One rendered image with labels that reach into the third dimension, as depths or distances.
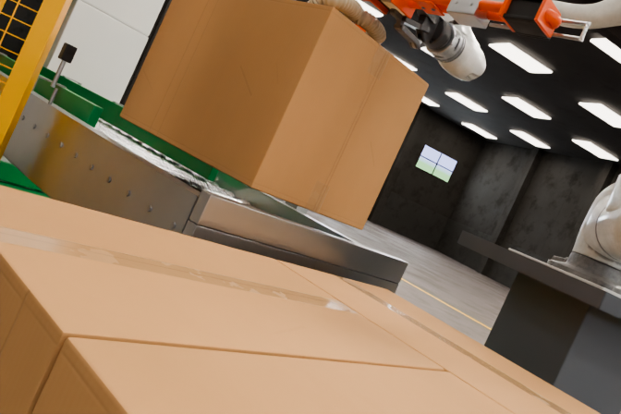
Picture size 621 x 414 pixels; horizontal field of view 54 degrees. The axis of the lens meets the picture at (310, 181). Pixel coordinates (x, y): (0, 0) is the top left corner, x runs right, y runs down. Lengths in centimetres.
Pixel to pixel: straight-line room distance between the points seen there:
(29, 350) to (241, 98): 92
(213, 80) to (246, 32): 13
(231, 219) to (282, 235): 14
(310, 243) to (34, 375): 88
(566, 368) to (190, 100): 108
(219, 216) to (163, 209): 12
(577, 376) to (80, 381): 132
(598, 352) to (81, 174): 127
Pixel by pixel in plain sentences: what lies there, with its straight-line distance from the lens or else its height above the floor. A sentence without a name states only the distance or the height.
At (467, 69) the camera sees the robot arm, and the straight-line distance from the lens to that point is 168.
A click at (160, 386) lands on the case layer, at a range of 45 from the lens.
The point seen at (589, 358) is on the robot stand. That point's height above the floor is 60.
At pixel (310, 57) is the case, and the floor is 93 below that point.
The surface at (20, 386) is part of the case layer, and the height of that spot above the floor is 49.
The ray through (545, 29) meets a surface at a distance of 125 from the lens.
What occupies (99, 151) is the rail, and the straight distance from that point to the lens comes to 144.
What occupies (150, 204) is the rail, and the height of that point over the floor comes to 53.
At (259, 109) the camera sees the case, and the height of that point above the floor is 79.
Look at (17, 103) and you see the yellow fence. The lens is 171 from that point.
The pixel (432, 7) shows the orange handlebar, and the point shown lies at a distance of 139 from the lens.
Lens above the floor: 72
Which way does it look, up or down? 1 degrees down
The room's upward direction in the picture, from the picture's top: 25 degrees clockwise
